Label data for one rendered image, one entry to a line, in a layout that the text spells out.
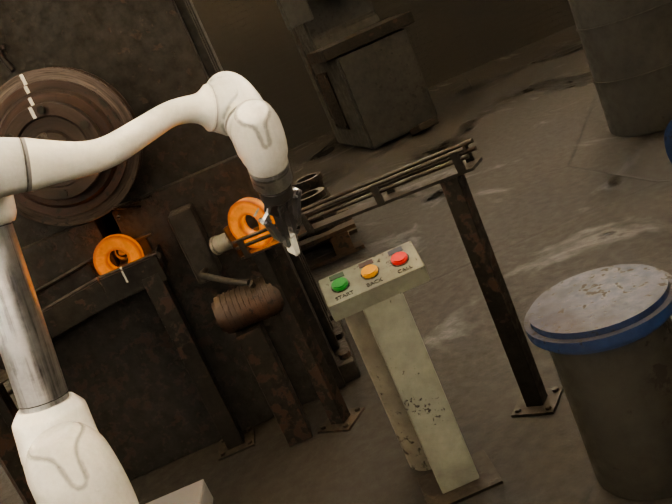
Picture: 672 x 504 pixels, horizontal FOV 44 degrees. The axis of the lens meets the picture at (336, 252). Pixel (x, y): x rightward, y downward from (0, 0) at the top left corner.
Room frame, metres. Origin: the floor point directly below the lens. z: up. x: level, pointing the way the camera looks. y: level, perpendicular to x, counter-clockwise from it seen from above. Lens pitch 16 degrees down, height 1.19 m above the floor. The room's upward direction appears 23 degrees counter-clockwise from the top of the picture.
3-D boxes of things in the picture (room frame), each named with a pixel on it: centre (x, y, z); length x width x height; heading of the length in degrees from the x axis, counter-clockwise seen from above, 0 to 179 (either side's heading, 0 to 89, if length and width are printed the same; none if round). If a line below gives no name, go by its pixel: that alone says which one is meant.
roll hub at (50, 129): (2.46, 0.63, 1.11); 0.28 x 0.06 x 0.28; 90
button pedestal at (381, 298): (1.83, -0.05, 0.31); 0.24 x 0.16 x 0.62; 90
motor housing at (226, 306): (2.43, 0.30, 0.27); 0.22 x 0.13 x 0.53; 90
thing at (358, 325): (1.99, -0.01, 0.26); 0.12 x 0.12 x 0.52
